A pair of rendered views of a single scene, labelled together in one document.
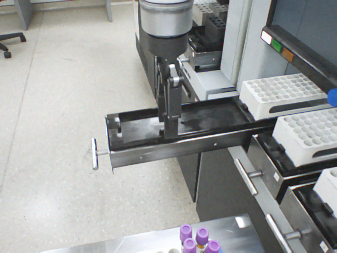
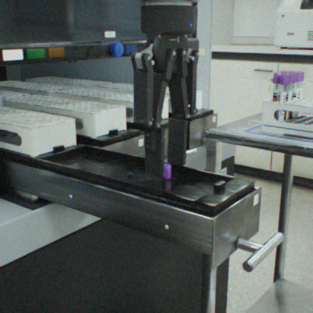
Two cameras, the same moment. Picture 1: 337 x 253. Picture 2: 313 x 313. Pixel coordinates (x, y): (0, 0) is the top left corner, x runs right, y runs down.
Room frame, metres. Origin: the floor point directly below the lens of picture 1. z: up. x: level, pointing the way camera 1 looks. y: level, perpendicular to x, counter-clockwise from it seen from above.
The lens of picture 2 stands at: (0.91, 0.47, 1.02)
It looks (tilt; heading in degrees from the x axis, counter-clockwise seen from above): 16 degrees down; 230
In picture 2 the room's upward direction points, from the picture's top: straight up
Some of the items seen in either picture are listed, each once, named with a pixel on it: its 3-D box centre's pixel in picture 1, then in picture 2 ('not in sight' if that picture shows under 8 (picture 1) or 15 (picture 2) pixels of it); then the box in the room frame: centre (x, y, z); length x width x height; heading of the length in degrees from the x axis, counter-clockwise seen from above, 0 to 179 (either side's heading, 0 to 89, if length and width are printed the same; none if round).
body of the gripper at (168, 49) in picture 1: (167, 53); (168, 39); (0.50, 0.00, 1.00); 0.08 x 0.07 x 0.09; 14
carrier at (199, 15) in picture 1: (199, 15); not in sight; (1.13, -0.13, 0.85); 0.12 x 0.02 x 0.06; 14
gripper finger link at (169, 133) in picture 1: (171, 124); (177, 142); (0.47, -0.01, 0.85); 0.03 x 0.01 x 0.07; 104
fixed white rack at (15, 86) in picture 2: not in sight; (28, 96); (0.39, -0.74, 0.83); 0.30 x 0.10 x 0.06; 104
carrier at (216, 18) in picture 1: (219, 30); not in sight; (0.99, -0.19, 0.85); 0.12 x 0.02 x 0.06; 12
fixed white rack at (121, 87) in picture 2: not in sight; (147, 99); (0.17, -0.47, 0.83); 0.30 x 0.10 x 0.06; 104
